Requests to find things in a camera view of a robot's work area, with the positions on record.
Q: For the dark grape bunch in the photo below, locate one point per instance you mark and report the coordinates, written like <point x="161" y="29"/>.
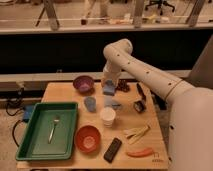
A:
<point x="123" y="86"/>

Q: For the orange carrot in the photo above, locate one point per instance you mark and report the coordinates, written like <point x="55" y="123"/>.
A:
<point x="142" y="153"/>

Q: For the orange bowl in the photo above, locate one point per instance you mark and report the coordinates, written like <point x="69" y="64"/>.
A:
<point x="87" y="139"/>

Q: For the blue power box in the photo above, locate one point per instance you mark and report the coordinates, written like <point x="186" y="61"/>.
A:
<point x="27" y="112"/>

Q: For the person in background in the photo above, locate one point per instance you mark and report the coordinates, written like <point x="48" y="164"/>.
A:
<point x="89" y="8"/>

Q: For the white paper cup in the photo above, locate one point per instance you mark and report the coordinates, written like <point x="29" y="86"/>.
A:
<point x="108" y="116"/>

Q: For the metal spoon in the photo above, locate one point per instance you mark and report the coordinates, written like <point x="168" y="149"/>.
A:
<point x="55" y="122"/>

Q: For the black office chair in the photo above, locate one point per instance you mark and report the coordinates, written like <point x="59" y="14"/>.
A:
<point x="160" y="4"/>

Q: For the blue sponge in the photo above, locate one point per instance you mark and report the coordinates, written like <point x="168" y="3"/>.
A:
<point x="109" y="88"/>

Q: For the black remote control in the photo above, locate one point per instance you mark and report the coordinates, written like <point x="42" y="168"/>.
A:
<point x="112" y="150"/>

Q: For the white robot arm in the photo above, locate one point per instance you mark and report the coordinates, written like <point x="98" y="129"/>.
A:
<point x="191" y="114"/>

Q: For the purple bowl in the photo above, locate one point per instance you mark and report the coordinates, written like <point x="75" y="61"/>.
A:
<point x="83" y="83"/>

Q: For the blue plastic cup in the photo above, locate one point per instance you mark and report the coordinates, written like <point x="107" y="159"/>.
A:
<point x="90" y="103"/>

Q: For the green plastic tray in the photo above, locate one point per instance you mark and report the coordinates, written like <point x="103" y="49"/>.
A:
<point x="34" y="145"/>

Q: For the light blue cloth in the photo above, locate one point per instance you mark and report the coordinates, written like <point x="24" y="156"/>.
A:
<point x="110" y="102"/>

